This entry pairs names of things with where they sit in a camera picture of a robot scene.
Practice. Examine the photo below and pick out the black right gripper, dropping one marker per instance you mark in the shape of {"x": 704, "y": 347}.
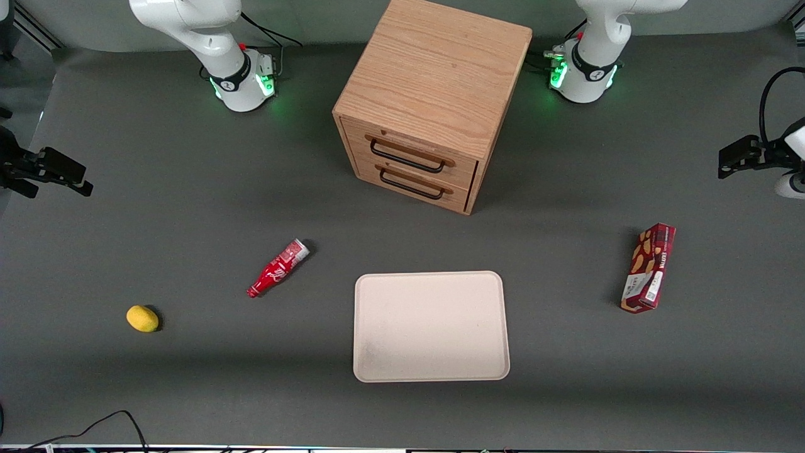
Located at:
{"x": 11, "y": 165}

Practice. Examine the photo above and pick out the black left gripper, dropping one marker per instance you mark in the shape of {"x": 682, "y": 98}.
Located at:
{"x": 768, "y": 153}

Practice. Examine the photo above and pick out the yellow lemon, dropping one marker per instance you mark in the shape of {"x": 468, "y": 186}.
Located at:
{"x": 142, "y": 318}

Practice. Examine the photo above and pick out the aluminium frame rail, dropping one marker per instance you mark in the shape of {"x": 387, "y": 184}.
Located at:
{"x": 38, "y": 26}

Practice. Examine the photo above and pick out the wooden two-drawer cabinet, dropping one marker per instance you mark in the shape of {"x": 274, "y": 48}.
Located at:
{"x": 434, "y": 69}

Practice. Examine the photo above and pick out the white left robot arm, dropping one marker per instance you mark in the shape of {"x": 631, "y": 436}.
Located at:
{"x": 591, "y": 82}

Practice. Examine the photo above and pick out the red cola bottle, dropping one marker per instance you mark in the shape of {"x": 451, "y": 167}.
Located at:
{"x": 277, "y": 270}

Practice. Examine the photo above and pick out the red cookie box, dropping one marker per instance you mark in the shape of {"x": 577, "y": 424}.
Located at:
{"x": 648, "y": 270}

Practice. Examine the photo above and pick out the beige plastic tray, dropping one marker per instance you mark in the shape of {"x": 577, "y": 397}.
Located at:
{"x": 431, "y": 327}

